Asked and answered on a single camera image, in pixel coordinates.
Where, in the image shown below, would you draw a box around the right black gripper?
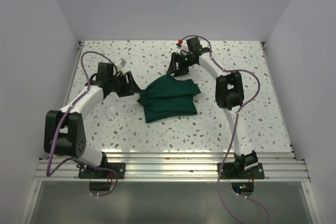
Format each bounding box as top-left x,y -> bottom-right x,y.
166,52 -> 196,78

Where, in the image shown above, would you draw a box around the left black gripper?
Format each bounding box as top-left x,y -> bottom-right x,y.
109,71 -> 141,98

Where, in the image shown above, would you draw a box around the green surgical cloth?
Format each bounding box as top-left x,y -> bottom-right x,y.
138,75 -> 201,123

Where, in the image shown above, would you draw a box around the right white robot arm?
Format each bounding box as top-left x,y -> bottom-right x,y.
166,35 -> 261,178

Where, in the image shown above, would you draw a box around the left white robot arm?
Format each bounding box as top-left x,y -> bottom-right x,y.
44,62 -> 141,178

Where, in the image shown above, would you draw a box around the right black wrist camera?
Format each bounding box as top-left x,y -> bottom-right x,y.
176,37 -> 203,54

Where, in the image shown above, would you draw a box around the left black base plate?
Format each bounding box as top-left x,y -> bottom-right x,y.
76,163 -> 126,179

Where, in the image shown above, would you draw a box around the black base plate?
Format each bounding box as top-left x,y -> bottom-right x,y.
217,163 -> 265,180
76,163 -> 126,179

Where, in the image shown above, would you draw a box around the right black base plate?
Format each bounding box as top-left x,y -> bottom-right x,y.
217,163 -> 265,180

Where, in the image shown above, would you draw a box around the aluminium rail frame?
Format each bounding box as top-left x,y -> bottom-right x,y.
22,40 -> 319,223

